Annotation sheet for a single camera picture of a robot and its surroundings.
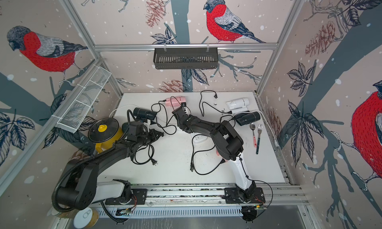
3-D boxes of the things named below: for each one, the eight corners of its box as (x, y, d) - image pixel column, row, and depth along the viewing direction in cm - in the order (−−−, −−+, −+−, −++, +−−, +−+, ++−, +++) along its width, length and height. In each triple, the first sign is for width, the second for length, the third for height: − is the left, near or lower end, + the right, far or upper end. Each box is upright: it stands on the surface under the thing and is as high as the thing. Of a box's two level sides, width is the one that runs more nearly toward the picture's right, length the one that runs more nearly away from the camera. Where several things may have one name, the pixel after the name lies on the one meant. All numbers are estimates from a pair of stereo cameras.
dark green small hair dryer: (133, 116, 106) (131, 113, 103) (137, 110, 110) (135, 106, 106) (153, 122, 103) (151, 118, 100) (156, 115, 107) (155, 112, 103)
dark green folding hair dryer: (238, 127, 101) (240, 123, 97) (233, 117, 106) (235, 113, 103) (260, 122, 104) (262, 118, 100) (254, 112, 109) (256, 108, 105)
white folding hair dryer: (230, 114, 109) (232, 109, 104) (226, 105, 115) (228, 100, 110) (250, 111, 111) (252, 105, 106) (245, 102, 117) (247, 97, 112)
